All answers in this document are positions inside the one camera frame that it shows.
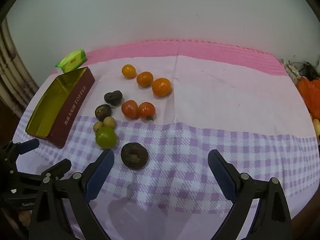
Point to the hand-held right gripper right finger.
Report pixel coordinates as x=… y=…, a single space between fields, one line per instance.
x=222 y=177

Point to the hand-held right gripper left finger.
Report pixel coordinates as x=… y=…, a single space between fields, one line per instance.
x=100 y=177

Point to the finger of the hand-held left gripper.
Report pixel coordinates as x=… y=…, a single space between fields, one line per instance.
x=29 y=144
x=61 y=167

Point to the large dark brown fruit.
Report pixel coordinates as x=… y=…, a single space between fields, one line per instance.
x=134 y=155

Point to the green round fruit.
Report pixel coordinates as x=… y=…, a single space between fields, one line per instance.
x=106 y=137

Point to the tan longan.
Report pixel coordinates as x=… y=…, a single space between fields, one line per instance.
x=97 y=127
x=109 y=122

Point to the dark red tin box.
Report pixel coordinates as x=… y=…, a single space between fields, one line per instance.
x=72 y=110

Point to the small dark brown fruit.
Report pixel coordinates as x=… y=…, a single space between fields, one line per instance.
x=113 y=97
x=103 y=112

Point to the red tomato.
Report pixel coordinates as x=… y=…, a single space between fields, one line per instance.
x=147 y=111
x=130 y=109

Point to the medium orange mandarin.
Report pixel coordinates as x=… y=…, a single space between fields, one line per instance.
x=145 y=79

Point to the large orange mandarin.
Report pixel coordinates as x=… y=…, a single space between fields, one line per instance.
x=161 y=87

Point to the small orange mandarin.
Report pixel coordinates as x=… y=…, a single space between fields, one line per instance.
x=128 y=71

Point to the pink and purple checked tablecloth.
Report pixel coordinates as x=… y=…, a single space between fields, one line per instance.
x=212 y=110

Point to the beige patterned curtain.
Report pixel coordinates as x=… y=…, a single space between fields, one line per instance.
x=10 y=62

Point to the green tissue pack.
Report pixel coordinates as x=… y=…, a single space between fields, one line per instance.
x=72 y=61

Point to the yellow fruit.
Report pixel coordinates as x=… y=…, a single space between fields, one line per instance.
x=316 y=126

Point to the orange plastic bag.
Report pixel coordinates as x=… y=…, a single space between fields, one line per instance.
x=311 y=92

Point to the pale crumpled packaging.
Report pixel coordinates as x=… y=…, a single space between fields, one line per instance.
x=291 y=68

